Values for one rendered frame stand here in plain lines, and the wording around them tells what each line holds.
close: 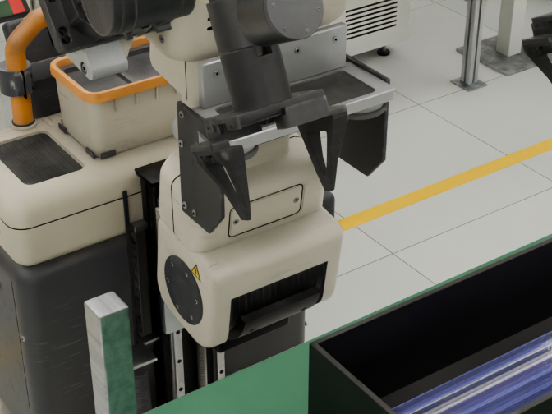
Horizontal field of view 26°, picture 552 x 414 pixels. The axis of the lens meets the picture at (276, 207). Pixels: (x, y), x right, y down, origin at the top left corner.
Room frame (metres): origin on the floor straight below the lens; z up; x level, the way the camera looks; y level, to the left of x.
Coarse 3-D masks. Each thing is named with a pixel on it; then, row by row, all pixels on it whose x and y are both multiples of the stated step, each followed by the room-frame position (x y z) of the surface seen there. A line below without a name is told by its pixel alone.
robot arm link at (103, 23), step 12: (84, 0) 1.21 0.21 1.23; (96, 0) 1.18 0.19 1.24; (108, 0) 1.16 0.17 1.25; (120, 0) 1.16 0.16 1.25; (132, 0) 1.16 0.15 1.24; (192, 0) 1.21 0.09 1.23; (96, 12) 1.18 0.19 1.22; (108, 12) 1.16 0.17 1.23; (120, 12) 1.16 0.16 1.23; (132, 12) 1.16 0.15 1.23; (180, 12) 1.20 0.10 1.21; (96, 24) 1.19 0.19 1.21; (108, 24) 1.16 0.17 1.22; (120, 24) 1.16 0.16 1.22; (132, 24) 1.17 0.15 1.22
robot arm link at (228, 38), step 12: (216, 0) 1.04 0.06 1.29; (228, 0) 1.02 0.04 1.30; (216, 12) 1.02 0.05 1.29; (228, 12) 1.02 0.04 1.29; (216, 24) 1.02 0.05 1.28; (228, 24) 1.01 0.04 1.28; (216, 36) 1.02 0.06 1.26; (228, 36) 1.01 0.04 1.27; (240, 36) 1.01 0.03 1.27; (228, 48) 1.01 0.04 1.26; (240, 48) 1.01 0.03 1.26
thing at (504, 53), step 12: (504, 0) 3.73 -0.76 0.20; (516, 0) 3.70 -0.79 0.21; (504, 12) 3.73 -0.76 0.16; (516, 12) 3.71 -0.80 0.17; (504, 24) 3.72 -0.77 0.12; (516, 24) 3.71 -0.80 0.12; (504, 36) 3.72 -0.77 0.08; (516, 36) 3.72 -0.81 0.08; (456, 48) 3.77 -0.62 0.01; (492, 48) 3.77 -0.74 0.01; (504, 48) 3.71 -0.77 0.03; (516, 48) 3.72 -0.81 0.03; (480, 60) 3.67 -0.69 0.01; (492, 60) 3.67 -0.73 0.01; (504, 60) 3.67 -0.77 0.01; (516, 60) 3.67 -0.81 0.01; (528, 60) 3.67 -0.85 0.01; (504, 72) 3.58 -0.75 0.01; (516, 72) 3.59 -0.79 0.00
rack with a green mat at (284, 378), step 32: (96, 320) 0.82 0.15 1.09; (128, 320) 0.83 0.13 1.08; (96, 352) 0.82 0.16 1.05; (128, 352) 0.83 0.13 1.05; (288, 352) 0.95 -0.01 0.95; (96, 384) 0.83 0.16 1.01; (128, 384) 0.82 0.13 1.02; (224, 384) 0.90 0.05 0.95; (256, 384) 0.90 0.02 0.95; (288, 384) 0.90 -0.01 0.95
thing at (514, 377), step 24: (504, 360) 0.88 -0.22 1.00; (528, 360) 0.88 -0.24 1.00; (456, 384) 0.85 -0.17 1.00; (480, 384) 0.85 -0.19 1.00; (504, 384) 0.85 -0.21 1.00; (528, 384) 0.85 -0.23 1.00; (408, 408) 0.82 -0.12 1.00; (432, 408) 0.82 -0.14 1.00; (456, 408) 0.82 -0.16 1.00; (480, 408) 0.82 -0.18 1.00; (504, 408) 0.82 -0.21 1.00
